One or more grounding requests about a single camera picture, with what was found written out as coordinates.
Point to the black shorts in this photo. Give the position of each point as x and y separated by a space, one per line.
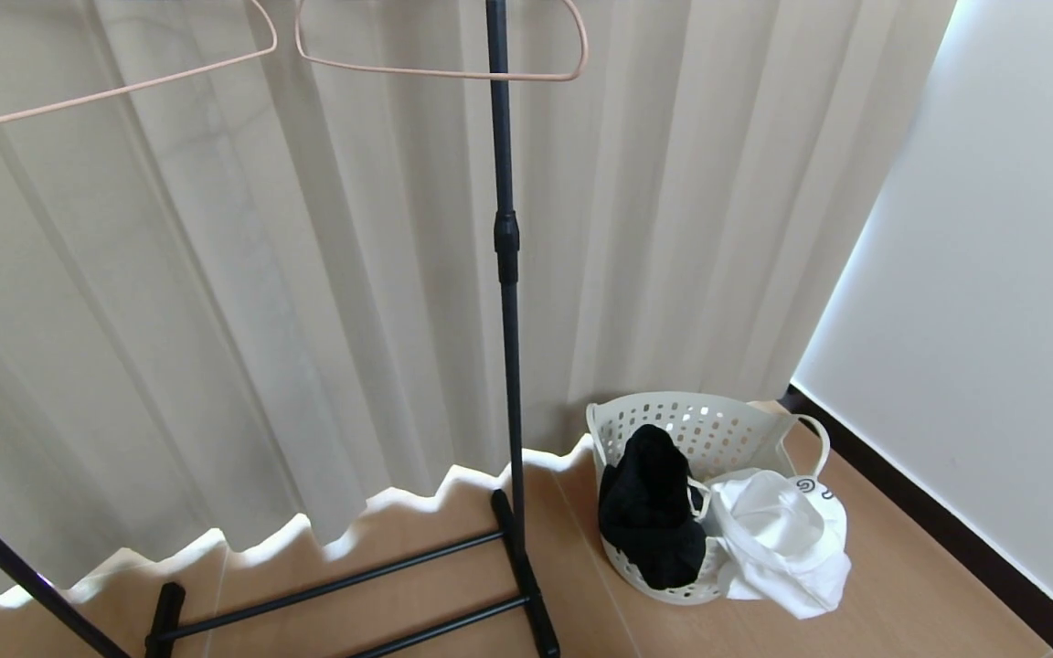
650 521

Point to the black clothes rack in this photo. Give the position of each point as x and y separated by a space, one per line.
510 366

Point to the white laundry basket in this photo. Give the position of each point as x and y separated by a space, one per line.
673 411

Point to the pink clothes hanger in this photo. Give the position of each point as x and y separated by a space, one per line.
435 71
124 89

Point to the white curtain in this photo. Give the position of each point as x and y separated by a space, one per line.
216 274

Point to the white garment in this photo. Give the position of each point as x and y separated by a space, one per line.
782 539

